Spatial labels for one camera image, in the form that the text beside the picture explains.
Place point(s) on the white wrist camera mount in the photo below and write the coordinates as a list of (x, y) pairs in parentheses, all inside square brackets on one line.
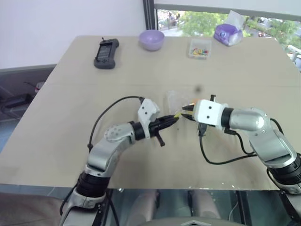
[(209, 113), (147, 109)]

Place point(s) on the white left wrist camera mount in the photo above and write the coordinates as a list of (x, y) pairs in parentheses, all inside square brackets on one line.
[(147, 109)]

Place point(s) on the light grey rounded leg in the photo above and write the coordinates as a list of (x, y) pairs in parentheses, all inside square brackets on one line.
[(147, 206), (204, 206)]

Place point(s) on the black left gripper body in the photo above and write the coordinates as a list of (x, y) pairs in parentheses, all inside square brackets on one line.
[(157, 126)]

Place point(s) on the white device beside table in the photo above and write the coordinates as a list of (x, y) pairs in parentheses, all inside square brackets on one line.
[(294, 51)]

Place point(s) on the purple tissue pack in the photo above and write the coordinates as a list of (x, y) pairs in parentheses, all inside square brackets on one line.
[(225, 34)]

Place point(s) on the white roller blind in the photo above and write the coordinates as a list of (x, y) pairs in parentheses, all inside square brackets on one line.
[(228, 5)]

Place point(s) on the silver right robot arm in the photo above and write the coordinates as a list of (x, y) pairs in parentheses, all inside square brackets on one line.
[(254, 120)]

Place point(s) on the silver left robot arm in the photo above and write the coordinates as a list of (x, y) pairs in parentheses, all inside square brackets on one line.
[(115, 135)]

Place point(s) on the clear box of coloured pins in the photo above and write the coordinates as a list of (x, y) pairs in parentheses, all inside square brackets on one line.
[(200, 49)]

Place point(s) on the grey window frame post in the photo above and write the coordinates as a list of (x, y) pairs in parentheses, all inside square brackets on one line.
[(150, 14)]

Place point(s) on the purple bowl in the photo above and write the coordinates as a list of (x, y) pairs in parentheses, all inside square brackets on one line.
[(151, 40)]

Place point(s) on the clear plastic bag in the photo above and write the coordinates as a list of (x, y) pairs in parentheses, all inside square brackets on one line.
[(175, 101)]

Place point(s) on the black device on floor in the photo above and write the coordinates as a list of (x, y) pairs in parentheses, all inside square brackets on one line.
[(15, 102)]

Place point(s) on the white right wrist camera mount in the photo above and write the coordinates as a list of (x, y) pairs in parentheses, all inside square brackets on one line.
[(209, 113)]

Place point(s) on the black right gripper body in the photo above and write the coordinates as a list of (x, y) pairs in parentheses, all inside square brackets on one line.
[(202, 130)]

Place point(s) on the black handheld controller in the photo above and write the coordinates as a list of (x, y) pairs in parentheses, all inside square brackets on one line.
[(106, 53)]

